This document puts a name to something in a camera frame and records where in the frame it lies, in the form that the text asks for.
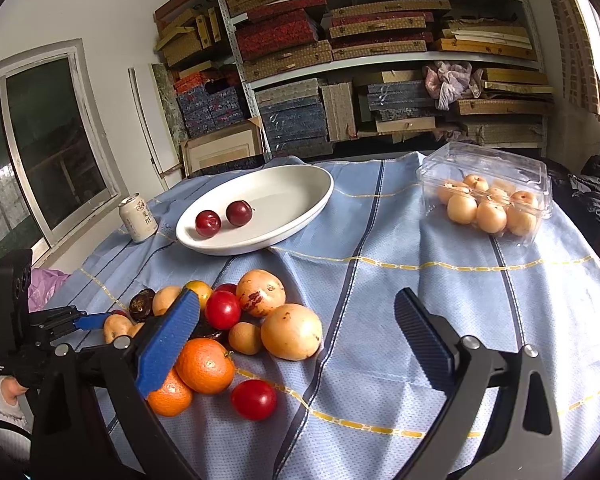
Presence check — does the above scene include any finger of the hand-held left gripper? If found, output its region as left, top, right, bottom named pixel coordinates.
left=27, top=306, right=116, bottom=332
left=27, top=325, right=82, bottom=352

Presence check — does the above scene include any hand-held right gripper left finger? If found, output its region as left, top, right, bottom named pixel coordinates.
left=30, top=287, right=201, bottom=480

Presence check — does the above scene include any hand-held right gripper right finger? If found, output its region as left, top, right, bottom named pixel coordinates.
left=394, top=287, right=563, bottom=480

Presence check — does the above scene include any dark brown wrinkled fruit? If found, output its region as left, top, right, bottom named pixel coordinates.
left=128, top=288, right=157, bottom=323
left=192, top=322, right=231, bottom=343

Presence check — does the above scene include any large orange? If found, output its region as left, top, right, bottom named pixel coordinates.
left=174, top=337, right=236, bottom=395

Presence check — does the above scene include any yellow orange round fruit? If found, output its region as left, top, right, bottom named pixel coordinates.
left=152, top=285, right=183, bottom=317

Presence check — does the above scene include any medium orange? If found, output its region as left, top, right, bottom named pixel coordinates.
left=146, top=367, right=195, bottom=418

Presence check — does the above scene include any small tan round fruit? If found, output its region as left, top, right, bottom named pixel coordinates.
left=228, top=321, right=264, bottom=355

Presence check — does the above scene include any bright red plum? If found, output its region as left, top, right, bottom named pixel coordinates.
left=230, top=379, right=278, bottom=422

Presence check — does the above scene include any bruised yellow pear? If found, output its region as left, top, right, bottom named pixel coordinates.
left=235, top=269, right=286, bottom=318

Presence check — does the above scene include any large yellow pear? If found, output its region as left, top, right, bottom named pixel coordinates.
left=260, top=303, right=324, bottom=362

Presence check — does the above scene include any white oval plate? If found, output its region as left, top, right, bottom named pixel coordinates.
left=175, top=164, right=335, bottom=257

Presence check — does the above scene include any person's left forearm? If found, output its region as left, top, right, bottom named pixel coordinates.
left=0, top=365, right=33, bottom=461

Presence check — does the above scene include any person's left hand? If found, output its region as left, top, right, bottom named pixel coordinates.
left=0, top=377, right=29, bottom=407

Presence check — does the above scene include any purple plastic bag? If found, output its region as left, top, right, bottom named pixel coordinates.
left=28, top=268, right=72, bottom=311

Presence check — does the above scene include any blue checked tablecloth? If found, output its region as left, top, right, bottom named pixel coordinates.
left=27, top=152, right=600, bottom=480

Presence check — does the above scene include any white beverage can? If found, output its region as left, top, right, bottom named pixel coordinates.
left=118, top=192, right=159, bottom=244

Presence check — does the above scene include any dark red plum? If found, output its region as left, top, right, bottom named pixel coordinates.
left=195, top=210, right=222, bottom=237
left=225, top=200, right=255, bottom=227

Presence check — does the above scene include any cluster of pale yellow pears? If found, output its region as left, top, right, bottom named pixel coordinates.
left=437, top=174, right=540, bottom=237

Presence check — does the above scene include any white framed window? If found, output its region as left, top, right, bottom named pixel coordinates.
left=0, top=39, right=121, bottom=271

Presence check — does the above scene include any clear plastic clamshell box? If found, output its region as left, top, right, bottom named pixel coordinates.
left=416, top=141, right=553, bottom=247

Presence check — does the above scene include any beige framed panel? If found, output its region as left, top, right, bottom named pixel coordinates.
left=181, top=116, right=271, bottom=177

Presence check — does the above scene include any white wooden strip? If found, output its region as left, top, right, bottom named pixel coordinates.
left=128, top=66, right=168, bottom=176

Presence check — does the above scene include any dark clothing heap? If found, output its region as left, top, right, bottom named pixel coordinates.
left=545, top=155, right=600, bottom=241

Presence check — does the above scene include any mottled green stone slab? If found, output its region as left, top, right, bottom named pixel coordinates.
left=151, top=62, right=188, bottom=148

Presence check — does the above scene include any pile of mixed patterned boxes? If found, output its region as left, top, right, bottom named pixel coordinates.
left=154, top=0, right=253, bottom=141

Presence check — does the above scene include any brown cardboard sheet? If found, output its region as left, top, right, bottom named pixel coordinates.
left=320, top=82, right=358, bottom=143

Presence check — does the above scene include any pink crumpled cloth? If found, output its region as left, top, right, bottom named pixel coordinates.
left=424, top=60, right=483, bottom=111

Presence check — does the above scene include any patterned brown curtain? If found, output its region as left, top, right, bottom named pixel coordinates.
left=537, top=0, right=600, bottom=128

